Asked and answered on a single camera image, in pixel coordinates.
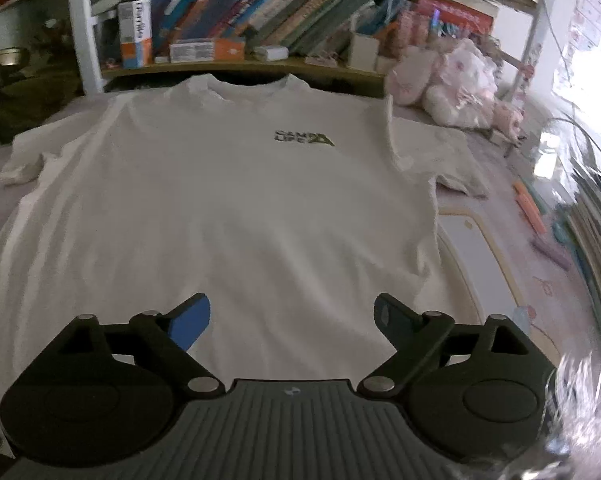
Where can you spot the brown cloth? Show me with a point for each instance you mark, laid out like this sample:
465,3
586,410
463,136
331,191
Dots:
25,105

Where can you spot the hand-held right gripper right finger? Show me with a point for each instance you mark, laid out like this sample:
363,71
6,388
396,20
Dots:
393,320

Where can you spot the stack of thick books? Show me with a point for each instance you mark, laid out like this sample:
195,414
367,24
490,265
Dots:
455,10

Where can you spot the metal bowl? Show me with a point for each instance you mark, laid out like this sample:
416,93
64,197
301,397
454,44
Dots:
8,56

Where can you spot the tall white orange box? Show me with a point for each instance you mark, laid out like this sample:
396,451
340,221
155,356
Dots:
136,35

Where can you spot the row of leaning books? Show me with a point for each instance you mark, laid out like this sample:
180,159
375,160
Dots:
280,5

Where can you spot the large white pink plush toy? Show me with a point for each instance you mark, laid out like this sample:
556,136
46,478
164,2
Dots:
455,80

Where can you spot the white bookshelf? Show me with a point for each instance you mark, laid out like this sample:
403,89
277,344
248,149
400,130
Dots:
88,60

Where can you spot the white t-shirt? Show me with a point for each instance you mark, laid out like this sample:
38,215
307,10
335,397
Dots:
230,210

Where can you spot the small white box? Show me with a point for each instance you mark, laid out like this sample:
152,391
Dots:
271,52

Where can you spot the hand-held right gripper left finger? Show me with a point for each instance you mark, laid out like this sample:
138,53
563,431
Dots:
190,322

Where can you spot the white pen holder box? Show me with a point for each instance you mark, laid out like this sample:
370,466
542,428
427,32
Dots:
364,51

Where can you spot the small pink plush toy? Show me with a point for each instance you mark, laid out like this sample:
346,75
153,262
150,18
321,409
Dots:
507,119

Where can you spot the flat white orange box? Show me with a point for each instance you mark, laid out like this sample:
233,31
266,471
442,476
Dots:
208,50

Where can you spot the purple highlighter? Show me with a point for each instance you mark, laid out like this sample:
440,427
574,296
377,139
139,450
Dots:
550,254

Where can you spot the white container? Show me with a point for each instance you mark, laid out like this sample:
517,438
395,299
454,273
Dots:
5,27

